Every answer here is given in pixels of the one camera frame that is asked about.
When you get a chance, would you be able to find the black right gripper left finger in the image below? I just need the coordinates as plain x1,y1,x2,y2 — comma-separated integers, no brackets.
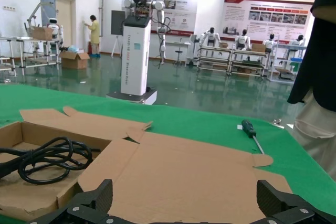
26,178,127,224

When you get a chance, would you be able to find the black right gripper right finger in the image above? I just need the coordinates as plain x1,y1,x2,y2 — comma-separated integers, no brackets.
250,179,336,224

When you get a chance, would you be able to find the black power cable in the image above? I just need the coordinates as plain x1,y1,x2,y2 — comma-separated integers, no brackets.
0,136,94,185

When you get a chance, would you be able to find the open brown cardboard box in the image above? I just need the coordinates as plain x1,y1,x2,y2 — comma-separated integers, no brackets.
0,105,153,222
77,129,293,224

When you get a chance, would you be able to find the open cardboard box with bag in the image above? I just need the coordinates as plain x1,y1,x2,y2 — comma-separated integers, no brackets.
59,46,90,70

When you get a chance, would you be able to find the closed cardboard box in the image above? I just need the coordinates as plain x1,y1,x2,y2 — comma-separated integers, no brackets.
31,26,53,40

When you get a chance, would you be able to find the green table cloth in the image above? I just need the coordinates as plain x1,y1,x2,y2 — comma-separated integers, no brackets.
0,83,336,217

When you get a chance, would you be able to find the white shelf workbench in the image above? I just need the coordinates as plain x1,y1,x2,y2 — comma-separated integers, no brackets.
197,45,232,74
269,44,308,85
230,49,271,80

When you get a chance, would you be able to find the white black humanoid robot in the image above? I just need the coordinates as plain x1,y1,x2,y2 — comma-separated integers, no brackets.
235,29,251,51
290,35,306,48
263,34,277,53
199,27,224,51

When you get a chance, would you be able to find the person in black shirt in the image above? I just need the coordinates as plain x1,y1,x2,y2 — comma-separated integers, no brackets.
287,0,336,183

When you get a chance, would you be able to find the white pipe rack workbench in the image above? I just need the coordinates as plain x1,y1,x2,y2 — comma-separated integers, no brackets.
0,1,64,77

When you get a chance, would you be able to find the person in yellow coat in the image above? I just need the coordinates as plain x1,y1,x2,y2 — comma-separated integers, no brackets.
83,15,102,58

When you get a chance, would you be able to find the black round stool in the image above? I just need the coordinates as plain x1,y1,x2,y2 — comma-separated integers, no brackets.
174,42,184,65

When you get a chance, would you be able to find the grey screen on stand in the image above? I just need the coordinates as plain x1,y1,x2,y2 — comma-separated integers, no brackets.
110,10,126,58

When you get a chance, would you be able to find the small white humanoid robot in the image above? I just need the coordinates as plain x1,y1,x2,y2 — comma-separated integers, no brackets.
47,18,64,39

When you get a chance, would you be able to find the beige door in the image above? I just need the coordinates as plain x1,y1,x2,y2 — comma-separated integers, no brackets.
39,0,77,51

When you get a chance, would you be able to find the green handled screwdriver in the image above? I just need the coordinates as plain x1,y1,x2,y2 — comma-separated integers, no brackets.
241,119,266,155

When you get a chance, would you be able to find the wide wall poster with photos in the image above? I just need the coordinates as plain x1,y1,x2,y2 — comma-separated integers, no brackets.
223,0,314,44

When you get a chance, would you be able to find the wall poster with red logo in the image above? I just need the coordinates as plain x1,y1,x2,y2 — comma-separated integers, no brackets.
122,0,199,36

